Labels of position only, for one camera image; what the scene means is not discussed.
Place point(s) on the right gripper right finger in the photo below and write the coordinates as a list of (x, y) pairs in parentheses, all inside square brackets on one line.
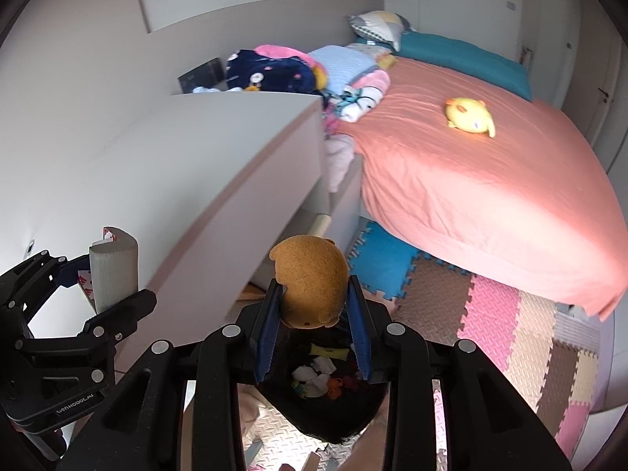
[(368, 321)]

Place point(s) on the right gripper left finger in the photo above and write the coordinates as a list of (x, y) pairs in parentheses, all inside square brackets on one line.
[(265, 329)]

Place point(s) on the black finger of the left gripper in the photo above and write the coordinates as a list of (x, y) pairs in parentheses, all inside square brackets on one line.
[(121, 320)]

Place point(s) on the brown bear plush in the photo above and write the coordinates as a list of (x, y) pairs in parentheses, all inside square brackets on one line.
[(314, 274)]

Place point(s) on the black trash bag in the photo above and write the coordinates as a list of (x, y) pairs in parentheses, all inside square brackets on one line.
[(315, 382)]

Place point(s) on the colourful foam floor mat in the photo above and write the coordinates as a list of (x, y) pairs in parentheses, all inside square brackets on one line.
[(549, 355)]

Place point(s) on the bed with pink sheet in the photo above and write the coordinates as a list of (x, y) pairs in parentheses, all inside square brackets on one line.
[(531, 208)]

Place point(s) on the pink white clothes pile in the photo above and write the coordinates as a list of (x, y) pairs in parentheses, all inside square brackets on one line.
[(349, 102)]

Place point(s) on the yellow duck plush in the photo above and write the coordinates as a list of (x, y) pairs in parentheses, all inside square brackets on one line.
[(470, 116)]

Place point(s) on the navy patterned blanket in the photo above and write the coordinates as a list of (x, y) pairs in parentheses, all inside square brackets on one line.
[(251, 71)]

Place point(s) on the light blue folded blanket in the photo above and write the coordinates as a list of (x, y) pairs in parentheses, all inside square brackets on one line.
[(343, 66)]

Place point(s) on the teal bolster pillow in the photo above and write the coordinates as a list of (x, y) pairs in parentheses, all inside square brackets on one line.
[(462, 57)]

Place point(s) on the checkered pillow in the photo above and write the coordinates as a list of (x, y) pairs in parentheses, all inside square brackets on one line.
[(382, 27)]

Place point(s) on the white wardrobe door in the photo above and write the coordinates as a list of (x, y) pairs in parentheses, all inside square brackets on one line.
[(550, 31)]

